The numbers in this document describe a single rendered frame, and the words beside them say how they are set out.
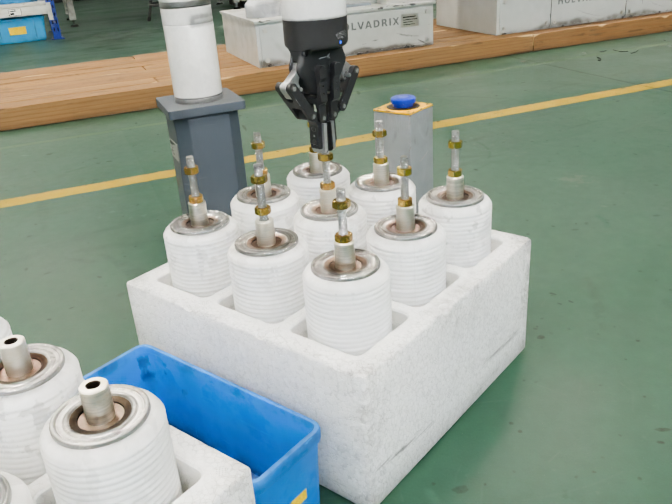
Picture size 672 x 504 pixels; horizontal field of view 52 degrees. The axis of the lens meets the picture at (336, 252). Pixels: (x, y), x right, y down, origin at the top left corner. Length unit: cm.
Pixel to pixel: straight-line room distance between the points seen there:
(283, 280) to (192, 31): 65
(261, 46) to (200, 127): 162
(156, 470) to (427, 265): 40
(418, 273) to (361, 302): 12
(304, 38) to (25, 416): 48
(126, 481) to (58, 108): 229
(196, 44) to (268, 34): 162
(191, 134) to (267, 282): 60
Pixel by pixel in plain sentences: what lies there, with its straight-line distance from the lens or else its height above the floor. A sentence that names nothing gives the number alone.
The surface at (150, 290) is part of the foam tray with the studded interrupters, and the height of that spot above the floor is 18.
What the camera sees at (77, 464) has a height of 24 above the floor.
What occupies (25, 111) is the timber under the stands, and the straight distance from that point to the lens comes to 277.
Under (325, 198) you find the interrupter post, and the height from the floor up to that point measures 27.
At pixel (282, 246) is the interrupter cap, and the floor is 25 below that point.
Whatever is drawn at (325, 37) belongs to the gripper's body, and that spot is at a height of 47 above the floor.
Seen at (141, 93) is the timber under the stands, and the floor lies 6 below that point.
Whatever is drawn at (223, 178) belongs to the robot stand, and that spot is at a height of 15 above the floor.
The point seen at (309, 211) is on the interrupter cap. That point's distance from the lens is 90.
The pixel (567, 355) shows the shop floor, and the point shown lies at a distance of 107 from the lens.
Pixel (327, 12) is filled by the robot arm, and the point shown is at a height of 50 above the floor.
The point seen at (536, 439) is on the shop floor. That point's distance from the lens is 91.
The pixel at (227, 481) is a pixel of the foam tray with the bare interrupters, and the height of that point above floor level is 18.
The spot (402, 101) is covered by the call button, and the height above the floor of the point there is 33.
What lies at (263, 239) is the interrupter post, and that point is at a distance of 81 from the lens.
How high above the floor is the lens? 58
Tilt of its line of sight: 25 degrees down
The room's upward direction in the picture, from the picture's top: 4 degrees counter-clockwise
